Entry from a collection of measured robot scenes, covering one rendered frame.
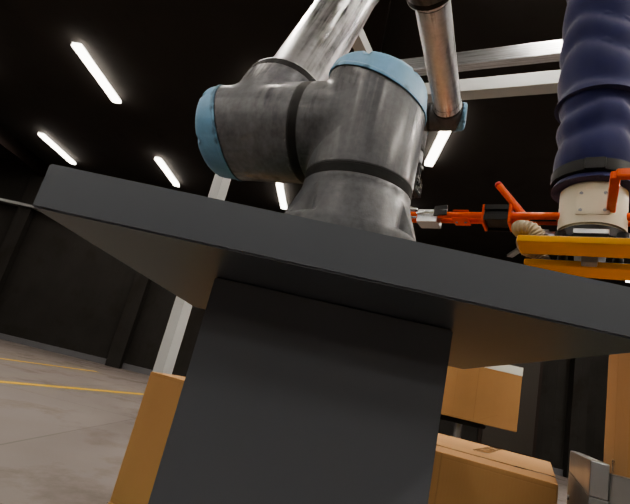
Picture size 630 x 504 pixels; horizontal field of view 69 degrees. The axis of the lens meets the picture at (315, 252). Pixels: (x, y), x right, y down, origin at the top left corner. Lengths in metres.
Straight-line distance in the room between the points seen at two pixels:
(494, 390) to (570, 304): 2.88
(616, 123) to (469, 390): 2.07
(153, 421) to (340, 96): 1.24
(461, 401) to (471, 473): 2.01
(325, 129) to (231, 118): 0.15
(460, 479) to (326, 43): 0.96
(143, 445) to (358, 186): 1.25
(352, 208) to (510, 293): 0.23
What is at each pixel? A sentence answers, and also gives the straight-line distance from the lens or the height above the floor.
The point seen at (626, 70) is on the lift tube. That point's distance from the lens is 1.65.
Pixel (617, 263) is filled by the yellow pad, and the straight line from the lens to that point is 1.52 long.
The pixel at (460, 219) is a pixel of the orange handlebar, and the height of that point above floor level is 1.22.
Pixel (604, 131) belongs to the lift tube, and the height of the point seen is 1.46.
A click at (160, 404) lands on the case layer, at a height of 0.45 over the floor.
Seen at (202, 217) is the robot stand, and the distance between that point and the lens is 0.37.
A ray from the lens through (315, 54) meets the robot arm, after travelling 0.84.
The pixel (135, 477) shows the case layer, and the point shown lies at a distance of 1.65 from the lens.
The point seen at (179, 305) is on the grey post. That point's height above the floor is 1.01.
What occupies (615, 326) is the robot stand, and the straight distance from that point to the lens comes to 0.40.
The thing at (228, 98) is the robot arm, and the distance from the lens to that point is 0.72.
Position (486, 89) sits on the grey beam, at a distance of 4.06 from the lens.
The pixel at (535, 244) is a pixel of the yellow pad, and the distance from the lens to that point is 1.35.
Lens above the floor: 0.63
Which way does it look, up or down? 16 degrees up
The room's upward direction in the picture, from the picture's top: 13 degrees clockwise
